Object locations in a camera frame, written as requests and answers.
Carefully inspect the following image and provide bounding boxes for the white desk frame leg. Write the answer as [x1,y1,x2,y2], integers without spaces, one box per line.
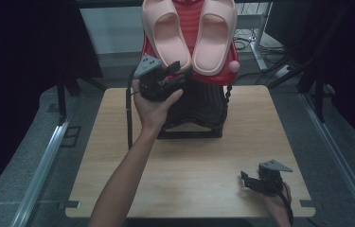
[234,2,270,72]

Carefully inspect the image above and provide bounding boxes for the black floor cables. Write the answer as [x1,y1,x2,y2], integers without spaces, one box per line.
[233,27,294,83]

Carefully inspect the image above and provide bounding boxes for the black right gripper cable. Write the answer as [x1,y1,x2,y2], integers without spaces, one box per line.
[278,188,294,227]

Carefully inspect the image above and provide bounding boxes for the black metal stand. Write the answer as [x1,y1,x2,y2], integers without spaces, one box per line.
[55,75,108,127]
[314,72,327,125]

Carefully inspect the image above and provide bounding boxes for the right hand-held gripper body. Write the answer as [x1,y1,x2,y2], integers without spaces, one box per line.
[256,158,294,197]

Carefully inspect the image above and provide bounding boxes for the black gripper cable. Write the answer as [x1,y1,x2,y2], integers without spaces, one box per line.
[125,66,136,151]
[278,188,294,227]

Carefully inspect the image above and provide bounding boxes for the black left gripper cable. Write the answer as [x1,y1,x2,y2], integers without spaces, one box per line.
[125,66,136,151]

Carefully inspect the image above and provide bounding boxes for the pink slipper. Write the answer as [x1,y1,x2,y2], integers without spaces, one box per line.
[141,0,193,74]
[191,0,239,77]

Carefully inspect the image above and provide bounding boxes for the aluminium floor rail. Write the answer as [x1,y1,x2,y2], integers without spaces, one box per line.
[300,94,355,227]
[9,121,71,227]

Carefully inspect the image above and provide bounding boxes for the person's right hand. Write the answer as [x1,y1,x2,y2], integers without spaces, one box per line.
[261,182,293,220]

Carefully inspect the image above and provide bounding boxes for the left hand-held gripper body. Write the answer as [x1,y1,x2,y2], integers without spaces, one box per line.
[133,53,180,103]

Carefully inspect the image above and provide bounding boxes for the red and black shoe rack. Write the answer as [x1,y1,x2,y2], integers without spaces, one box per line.
[140,0,241,141]

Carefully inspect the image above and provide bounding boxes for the black curtain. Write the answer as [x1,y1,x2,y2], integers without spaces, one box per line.
[0,0,104,209]
[304,0,355,157]

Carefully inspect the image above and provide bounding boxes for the white power strip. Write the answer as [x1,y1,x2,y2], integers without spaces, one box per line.
[274,64,293,79]

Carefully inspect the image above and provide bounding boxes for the person's left hand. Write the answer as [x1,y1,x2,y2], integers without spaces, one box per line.
[131,79,185,135]

